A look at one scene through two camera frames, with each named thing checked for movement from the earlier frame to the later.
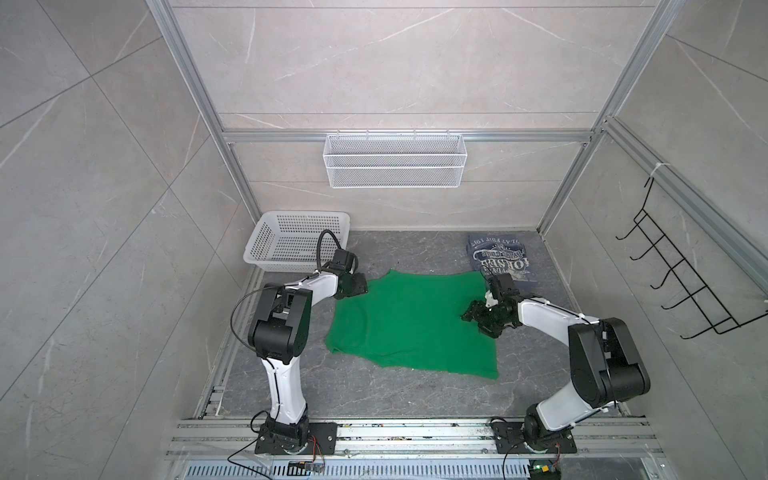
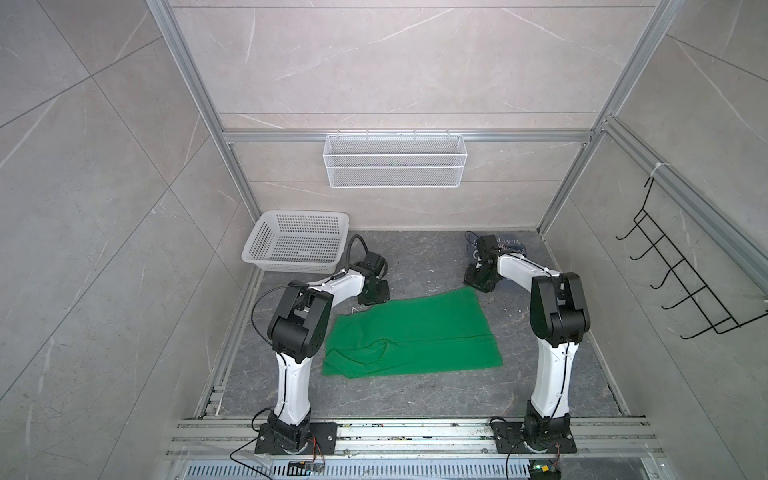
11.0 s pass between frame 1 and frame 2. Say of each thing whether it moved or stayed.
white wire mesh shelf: stayed
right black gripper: moved
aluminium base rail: stayed
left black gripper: moved
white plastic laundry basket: stayed
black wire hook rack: stayed
